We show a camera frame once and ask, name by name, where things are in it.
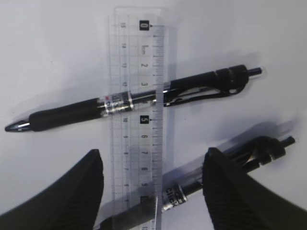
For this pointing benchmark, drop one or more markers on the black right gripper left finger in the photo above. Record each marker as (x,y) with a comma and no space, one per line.
(70,203)

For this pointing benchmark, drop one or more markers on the clear plastic ruler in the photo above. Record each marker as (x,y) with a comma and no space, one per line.
(138,40)

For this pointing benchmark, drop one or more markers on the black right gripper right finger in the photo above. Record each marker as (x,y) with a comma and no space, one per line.
(236,201)

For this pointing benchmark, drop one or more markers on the black pen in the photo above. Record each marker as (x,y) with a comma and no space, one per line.
(249,156)
(217,84)

